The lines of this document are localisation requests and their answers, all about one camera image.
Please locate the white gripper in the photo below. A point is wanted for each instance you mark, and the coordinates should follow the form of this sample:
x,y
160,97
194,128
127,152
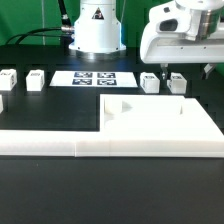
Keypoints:
x,y
184,31

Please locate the white square table top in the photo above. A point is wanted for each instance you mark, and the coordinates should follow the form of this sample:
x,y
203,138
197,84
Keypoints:
x,y
158,125

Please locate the white L-shaped obstacle fence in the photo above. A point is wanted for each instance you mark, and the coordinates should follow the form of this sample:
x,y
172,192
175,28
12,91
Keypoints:
x,y
54,143

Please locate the white sheet with tags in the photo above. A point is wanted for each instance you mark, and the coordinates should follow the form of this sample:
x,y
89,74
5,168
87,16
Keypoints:
x,y
93,79

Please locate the white part at left edge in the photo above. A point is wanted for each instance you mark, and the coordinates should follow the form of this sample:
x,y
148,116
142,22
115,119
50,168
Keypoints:
x,y
1,104

